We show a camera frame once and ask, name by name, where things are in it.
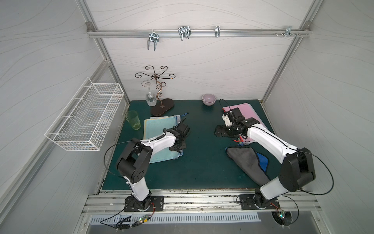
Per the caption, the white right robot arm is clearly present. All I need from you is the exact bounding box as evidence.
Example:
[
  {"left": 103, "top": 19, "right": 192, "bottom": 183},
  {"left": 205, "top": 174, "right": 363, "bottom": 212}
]
[{"left": 214, "top": 108, "right": 316, "bottom": 209}]

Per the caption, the lilac ceramic bowl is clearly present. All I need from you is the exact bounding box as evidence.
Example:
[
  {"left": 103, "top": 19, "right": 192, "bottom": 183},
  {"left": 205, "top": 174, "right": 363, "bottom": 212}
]
[{"left": 202, "top": 94, "right": 216, "bottom": 106}]

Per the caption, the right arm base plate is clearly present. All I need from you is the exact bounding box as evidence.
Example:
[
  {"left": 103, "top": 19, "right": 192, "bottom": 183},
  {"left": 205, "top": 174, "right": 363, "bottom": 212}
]
[{"left": 236, "top": 194, "right": 281, "bottom": 210}]

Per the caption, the pink mesh document bag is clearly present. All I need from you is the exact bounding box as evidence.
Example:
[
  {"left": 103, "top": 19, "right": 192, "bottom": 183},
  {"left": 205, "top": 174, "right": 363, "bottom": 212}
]
[{"left": 223, "top": 103, "right": 270, "bottom": 146}]

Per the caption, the teal mesh document bag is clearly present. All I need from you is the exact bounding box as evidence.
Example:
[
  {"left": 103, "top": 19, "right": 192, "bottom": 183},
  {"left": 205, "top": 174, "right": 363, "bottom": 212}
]
[{"left": 143, "top": 118, "right": 183, "bottom": 163}]

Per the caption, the hanging wine glass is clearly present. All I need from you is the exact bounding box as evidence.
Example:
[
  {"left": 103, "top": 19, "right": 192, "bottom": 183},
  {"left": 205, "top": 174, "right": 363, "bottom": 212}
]
[{"left": 142, "top": 81, "right": 157, "bottom": 107}]

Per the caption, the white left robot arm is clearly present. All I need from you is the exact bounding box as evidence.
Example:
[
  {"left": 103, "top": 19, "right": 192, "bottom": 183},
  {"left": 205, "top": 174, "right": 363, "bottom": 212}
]
[{"left": 116, "top": 123, "right": 191, "bottom": 202}]

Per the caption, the green plastic cup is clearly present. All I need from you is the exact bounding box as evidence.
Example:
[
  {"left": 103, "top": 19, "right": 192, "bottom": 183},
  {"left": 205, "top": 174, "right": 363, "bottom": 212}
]
[{"left": 126, "top": 110, "right": 141, "bottom": 130}]

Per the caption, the aluminium top cross rail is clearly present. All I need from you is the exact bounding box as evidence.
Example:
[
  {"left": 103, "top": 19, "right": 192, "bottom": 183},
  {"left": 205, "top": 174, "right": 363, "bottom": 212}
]
[{"left": 87, "top": 28, "right": 312, "bottom": 39}]

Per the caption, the grey blue microfibre cloth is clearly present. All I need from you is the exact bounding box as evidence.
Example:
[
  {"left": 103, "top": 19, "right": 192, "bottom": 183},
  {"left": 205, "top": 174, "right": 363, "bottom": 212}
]
[{"left": 226, "top": 147, "right": 270, "bottom": 186}]

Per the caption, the dark oval stand base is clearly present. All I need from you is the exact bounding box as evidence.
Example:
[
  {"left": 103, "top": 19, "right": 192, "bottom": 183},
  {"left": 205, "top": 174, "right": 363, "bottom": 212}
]
[{"left": 135, "top": 65, "right": 176, "bottom": 117}]

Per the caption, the white wire basket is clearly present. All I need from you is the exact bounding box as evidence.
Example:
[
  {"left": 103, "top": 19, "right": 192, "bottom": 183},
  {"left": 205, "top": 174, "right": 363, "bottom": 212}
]
[{"left": 44, "top": 78, "right": 124, "bottom": 151}]

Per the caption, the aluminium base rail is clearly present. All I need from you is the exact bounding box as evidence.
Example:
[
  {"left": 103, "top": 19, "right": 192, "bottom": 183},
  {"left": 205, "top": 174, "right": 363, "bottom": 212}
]
[{"left": 82, "top": 189, "right": 322, "bottom": 215}]

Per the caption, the white vent strip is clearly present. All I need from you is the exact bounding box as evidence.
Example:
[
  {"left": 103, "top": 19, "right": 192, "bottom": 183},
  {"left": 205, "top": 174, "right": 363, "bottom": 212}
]
[{"left": 90, "top": 212, "right": 262, "bottom": 226}]

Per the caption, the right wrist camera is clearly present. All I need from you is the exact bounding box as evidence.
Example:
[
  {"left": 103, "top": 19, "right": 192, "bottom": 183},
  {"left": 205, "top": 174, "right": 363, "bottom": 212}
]
[{"left": 222, "top": 115, "right": 233, "bottom": 127}]

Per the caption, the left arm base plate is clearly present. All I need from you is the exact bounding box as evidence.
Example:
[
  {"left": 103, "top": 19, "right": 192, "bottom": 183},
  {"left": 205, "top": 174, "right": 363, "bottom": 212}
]
[{"left": 124, "top": 195, "right": 165, "bottom": 212}]

